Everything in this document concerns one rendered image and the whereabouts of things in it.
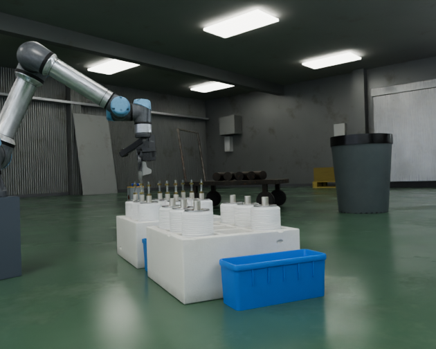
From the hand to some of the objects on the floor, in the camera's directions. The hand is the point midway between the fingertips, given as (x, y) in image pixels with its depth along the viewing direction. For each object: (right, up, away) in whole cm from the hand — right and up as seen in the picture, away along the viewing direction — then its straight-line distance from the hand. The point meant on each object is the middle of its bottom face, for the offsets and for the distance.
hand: (140, 180), depth 187 cm
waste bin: (+165, -31, +195) cm, 257 cm away
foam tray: (+12, -34, +5) cm, 37 cm away
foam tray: (+35, -33, -44) cm, 66 cm away
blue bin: (+50, -33, -67) cm, 90 cm away
